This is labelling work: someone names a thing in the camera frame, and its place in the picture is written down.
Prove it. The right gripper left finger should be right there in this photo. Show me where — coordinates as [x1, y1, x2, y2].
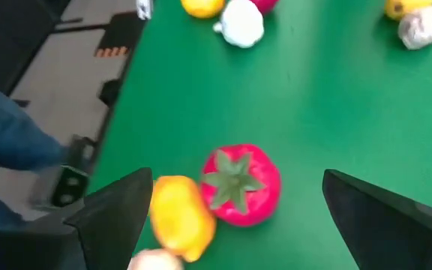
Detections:
[64, 167, 154, 270]

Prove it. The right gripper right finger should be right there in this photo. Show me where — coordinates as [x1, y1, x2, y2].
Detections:
[322, 168, 432, 270]

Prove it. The white garlic bulb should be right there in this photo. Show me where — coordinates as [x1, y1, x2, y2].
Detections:
[397, 5, 432, 52]
[211, 0, 266, 50]
[127, 247, 185, 270]

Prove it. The yellow lemon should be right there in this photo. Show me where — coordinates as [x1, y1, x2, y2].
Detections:
[383, 0, 432, 22]
[180, 0, 227, 20]

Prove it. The yellow bell pepper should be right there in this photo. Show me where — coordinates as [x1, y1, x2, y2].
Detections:
[148, 175, 218, 263]

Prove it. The black table foot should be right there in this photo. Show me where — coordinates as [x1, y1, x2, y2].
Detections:
[98, 78, 122, 109]

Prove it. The red tomato green stem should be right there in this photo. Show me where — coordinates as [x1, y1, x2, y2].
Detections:
[199, 143, 283, 228]

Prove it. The black table frame bracket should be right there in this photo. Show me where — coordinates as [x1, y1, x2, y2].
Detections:
[50, 134, 98, 208]

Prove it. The small white bracket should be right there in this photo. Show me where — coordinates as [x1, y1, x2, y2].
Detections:
[136, 0, 154, 20]

